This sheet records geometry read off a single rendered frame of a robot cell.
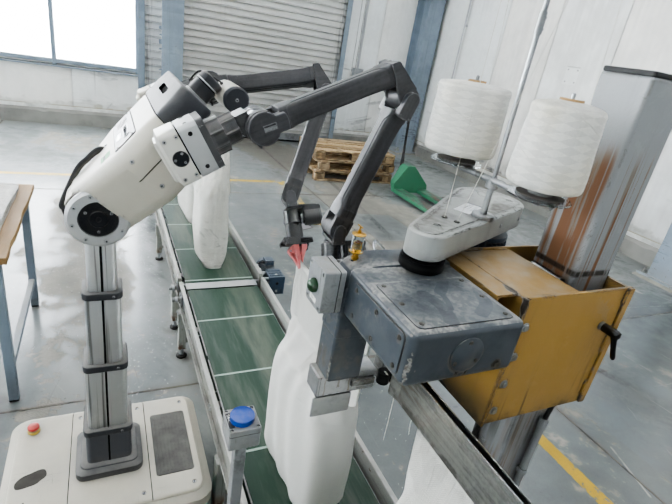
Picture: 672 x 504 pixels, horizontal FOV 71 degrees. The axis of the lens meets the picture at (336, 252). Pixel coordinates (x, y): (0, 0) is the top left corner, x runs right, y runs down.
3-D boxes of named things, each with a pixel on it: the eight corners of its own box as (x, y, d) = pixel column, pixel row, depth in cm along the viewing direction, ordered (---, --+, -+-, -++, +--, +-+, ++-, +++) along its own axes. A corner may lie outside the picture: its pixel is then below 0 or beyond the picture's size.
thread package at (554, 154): (487, 176, 93) (513, 87, 86) (538, 178, 99) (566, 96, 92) (544, 201, 81) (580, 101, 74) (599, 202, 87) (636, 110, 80)
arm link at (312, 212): (283, 194, 164) (284, 190, 156) (315, 191, 166) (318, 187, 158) (287, 228, 164) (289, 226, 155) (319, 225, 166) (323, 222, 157)
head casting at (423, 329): (313, 361, 105) (334, 240, 93) (405, 348, 115) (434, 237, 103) (377, 469, 80) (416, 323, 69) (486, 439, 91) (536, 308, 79)
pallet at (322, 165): (297, 155, 705) (298, 145, 699) (367, 159, 757) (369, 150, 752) (318, 170, 637) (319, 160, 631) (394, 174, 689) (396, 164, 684)
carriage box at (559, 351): (417, 357, 120) (448, 245, 107) (514, 341, 134) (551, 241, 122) (480, 427, 100) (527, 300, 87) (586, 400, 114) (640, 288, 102)
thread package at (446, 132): (409, 145, 114) (425, 70, 107) (462, 149, 121) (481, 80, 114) (450, 164, 100) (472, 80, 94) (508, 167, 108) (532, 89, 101)
